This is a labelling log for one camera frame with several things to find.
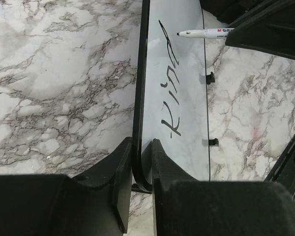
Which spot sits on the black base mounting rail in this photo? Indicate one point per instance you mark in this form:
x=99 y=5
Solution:
x=283 y=171

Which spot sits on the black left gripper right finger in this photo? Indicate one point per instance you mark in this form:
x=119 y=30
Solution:
x=184 y=206

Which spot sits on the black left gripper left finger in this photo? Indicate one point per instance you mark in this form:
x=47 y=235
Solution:
x=94 y=203

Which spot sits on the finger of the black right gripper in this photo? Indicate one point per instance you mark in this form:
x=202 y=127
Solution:
x=268 y=28

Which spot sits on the silver whiteboard marker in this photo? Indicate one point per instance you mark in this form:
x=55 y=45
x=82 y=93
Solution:
x=220 y=33

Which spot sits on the white framed whiteboard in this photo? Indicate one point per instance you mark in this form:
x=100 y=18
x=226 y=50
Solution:
x=171 y=90

